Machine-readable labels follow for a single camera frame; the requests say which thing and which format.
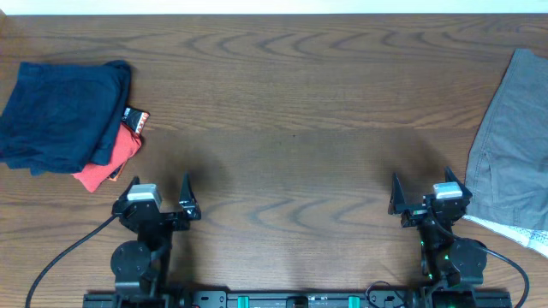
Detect white patterned cloth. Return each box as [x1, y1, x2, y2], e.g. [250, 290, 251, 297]
[464, 216, 548, 258]

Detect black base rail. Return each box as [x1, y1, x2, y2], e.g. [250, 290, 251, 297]
[82, 285, 513, 308]

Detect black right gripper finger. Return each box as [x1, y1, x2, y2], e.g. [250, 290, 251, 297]
[444, 166, 471, 197]
[388, 173, 406, 212]

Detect folded red garment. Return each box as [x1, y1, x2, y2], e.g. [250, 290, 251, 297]
[73, 124, 141, 193]

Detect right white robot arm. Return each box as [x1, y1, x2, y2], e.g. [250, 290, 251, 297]
[388, 167, 487, 307]

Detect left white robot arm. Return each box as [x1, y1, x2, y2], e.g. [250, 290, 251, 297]
[110, 174, 201, 307]

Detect grey shorts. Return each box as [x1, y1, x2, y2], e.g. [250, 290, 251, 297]
[465, 49, 547, 230]

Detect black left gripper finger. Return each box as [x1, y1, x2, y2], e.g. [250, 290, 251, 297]
[117, 176, 140, 203]
[179, 173, 198, 212]

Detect navy blue shorts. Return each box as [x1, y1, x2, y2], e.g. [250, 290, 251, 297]
[1, 60, 131, 175]

